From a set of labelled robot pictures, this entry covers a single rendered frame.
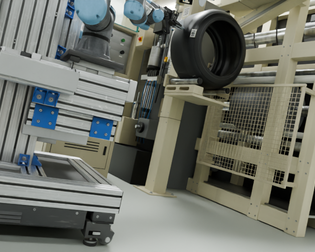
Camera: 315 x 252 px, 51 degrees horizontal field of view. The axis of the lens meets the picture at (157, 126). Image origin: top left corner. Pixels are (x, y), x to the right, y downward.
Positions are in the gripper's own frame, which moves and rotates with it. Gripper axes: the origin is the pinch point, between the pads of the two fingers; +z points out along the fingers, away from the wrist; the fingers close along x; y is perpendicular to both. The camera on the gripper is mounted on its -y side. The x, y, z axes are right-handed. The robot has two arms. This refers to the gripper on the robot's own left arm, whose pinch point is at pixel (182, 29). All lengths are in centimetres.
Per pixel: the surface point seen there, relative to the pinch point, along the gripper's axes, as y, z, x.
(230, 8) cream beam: 45, 49, 15
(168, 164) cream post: -95, 41, 25
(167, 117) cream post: -59, 27, 26
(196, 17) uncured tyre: 10.2, 4.3, -6.1
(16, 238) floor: -133, -85, -70
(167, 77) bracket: -30.3, 13.3, 22.4
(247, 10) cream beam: 46, 59, 6
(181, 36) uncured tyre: -5.2, 1.0, 0.0
